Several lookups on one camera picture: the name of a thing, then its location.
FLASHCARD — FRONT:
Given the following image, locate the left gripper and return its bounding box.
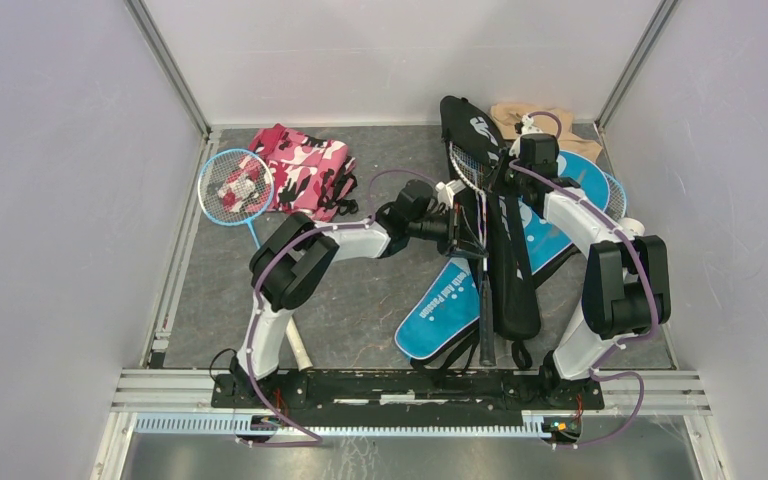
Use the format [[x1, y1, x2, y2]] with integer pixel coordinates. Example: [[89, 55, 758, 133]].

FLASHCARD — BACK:
[[407, 204, 487, 260]]

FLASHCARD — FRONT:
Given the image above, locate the black Crossway racket cover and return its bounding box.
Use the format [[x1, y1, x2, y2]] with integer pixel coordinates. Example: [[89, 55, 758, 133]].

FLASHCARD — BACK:
[[439, 95, 541, 341]]

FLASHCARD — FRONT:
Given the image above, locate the white racket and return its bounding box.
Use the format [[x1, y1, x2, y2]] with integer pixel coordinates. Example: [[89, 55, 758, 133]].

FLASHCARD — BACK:
[[477, 193, 496, 367], [447, 142, 493, 195]]

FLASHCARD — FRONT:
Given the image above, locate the white shuttlecock tube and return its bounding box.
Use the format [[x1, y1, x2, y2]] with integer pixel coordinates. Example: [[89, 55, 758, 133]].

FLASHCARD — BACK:
[[619, 217, 646, 238]]

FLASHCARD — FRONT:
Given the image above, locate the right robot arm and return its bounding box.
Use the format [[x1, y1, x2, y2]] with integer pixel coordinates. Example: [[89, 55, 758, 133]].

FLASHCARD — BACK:
[[493, 133, 671, 408]]

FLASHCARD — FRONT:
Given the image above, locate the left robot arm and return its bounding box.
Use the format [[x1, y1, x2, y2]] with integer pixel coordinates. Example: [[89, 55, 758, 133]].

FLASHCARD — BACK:
[[235, 180, 488, 408]]

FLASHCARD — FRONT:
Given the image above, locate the blue Sport racket cover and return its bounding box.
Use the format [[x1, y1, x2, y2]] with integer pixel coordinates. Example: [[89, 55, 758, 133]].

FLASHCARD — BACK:
[[394, 151, 609, 360]]

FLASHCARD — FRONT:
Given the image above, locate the beige cloth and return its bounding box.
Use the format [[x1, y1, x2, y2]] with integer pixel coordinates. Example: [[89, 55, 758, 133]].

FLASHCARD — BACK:
[[489, 103, 603, 162]]

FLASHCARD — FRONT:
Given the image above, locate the racket under blue cover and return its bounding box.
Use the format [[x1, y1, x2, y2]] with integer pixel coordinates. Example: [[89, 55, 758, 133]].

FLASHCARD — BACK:
[[603, 172, 628, 221]]

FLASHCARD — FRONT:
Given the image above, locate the pink camouflage cloth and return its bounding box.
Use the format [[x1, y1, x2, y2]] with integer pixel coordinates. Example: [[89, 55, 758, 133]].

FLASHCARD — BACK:
[[240, 124, 358, 222]]

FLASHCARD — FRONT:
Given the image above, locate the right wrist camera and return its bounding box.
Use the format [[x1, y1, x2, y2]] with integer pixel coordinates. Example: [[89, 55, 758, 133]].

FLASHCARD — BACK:
[[509, 112, 544, 156]]

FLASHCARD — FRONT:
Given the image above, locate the blue frame badminton racket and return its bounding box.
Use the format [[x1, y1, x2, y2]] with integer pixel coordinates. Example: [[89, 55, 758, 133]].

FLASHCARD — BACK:
[[197, 148, 314, 372]]

